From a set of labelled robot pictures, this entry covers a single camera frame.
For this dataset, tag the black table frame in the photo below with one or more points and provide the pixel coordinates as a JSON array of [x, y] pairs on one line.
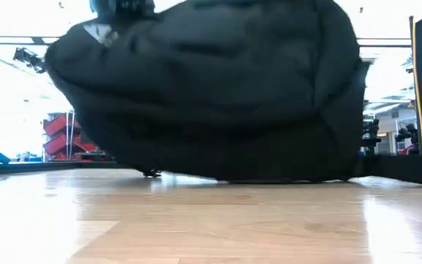
[[409, 168]]

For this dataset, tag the black background robot arm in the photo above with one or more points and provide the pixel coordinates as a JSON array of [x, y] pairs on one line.
[[370, 137], [410, 132]]

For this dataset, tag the black backpack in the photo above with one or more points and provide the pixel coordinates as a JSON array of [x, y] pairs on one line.
[[214, 91]]

